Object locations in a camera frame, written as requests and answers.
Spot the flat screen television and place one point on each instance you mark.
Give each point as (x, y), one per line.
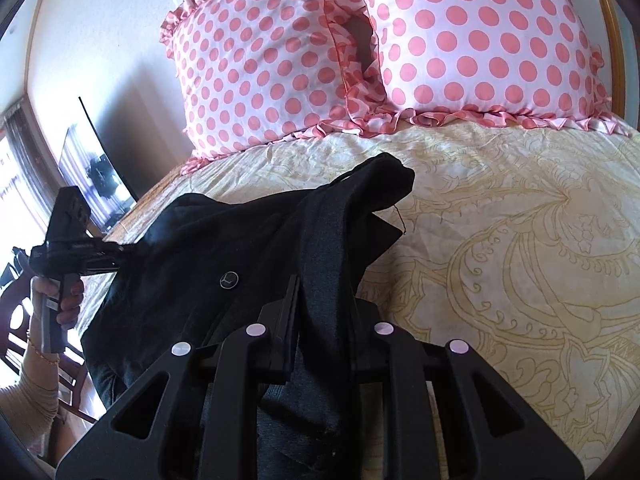
(100, 170)

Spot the bright window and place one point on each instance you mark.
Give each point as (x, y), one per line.
(15, 185)

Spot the pink polka dot pillow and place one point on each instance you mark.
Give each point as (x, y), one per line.
(475, 35)
(250, 70)

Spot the wooden door frame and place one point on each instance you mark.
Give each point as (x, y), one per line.
(614, 50)

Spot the person's left hand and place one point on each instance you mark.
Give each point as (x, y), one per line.
(37, 295)

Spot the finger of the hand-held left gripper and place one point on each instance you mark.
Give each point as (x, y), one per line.
(107, 255)

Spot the black pants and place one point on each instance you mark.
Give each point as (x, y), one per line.
(200, 240)

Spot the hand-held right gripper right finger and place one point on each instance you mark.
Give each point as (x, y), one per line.
(372, 350)

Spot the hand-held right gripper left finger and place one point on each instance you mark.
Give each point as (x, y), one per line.
(287, 330)

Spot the person's left forearm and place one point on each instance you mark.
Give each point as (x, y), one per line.
(25, 400)

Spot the yellow patterned bedsheet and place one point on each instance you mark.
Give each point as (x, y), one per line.
(500, 260)

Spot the dark wooden chair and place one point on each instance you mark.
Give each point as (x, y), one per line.
(12, 294)

